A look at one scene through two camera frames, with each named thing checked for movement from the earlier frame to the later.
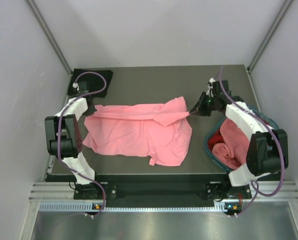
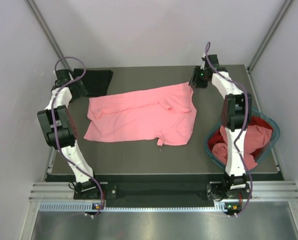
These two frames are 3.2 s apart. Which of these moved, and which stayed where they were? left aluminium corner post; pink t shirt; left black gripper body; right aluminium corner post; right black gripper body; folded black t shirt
Moved: right black gripper body; pink t shirt; left black gripper body
Stayed: folded black t shirt; right aluminium corner post; left aluminium corner post
